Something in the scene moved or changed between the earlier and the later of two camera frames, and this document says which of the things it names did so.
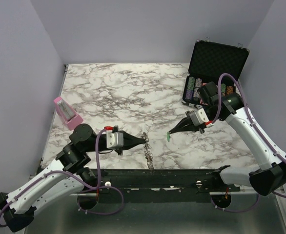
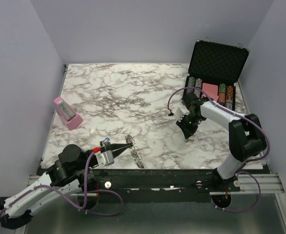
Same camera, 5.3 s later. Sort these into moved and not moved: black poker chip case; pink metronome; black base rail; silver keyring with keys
Moved: silver keyring with keys
Not moved: pink metronome; black base rail; black poker chip case
